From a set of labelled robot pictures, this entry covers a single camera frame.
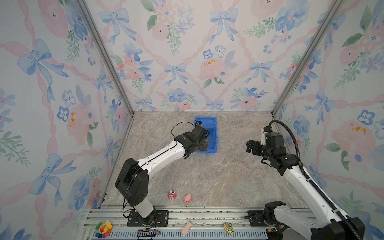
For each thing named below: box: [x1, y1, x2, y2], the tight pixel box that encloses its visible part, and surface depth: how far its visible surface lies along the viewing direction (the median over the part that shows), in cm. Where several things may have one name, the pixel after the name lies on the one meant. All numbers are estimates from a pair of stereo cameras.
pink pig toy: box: [183, 193, 192, 204], surface depth 80 cm
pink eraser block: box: [181, 221, 194, 236], surface depth 71 cm
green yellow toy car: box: [223, 222, 235, 234], surface depth 71 cm
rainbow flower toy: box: [95, 220, 113, 239], surface depth 72 cm
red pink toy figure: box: [167, 190, 177, 201], surface depth 79 cm
